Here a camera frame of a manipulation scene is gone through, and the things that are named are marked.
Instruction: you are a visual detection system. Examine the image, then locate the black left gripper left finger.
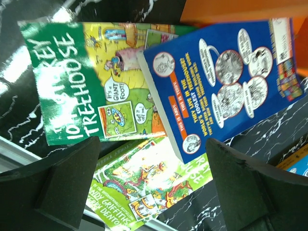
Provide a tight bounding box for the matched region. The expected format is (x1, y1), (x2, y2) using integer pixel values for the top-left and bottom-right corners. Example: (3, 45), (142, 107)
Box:
(0, 137), (100, 231)

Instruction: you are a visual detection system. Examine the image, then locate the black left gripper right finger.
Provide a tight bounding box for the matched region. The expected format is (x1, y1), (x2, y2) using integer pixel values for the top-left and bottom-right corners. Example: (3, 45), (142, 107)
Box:
(205, 138), (308, 231)

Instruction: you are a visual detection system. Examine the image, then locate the lime 65-storey treehouse book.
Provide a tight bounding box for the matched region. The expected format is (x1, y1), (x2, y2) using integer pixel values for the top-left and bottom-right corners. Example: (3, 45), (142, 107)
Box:
(86, 137), (212, 231)

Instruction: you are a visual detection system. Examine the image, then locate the green 104-storey treehouse book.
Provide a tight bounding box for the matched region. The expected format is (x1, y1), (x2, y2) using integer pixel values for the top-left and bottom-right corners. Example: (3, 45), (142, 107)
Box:
(18, 21), (194, 145)

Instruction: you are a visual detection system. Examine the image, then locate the blue 91-storey treehouse book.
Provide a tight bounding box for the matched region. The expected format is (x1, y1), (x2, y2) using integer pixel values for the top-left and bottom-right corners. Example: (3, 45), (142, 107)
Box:
(137, 17), (306, 163)

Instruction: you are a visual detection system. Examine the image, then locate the bright blue paperback book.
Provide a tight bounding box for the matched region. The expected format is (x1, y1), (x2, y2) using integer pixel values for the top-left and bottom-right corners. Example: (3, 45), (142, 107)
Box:
(276, 144), (308, 177)

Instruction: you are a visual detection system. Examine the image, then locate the black marble-pattern mat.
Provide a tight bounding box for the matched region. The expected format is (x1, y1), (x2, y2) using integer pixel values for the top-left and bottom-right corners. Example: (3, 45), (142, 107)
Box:
(0, 0), (308, 231)

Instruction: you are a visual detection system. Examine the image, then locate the orange two-compartment shelf box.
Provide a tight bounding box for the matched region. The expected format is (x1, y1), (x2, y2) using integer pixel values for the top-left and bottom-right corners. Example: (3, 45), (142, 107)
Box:
(179, 0), (308, 49)

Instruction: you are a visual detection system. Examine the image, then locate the aluminium mounting rail frame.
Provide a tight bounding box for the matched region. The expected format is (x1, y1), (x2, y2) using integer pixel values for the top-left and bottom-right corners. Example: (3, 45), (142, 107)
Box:
(0, 137), (173, 231)

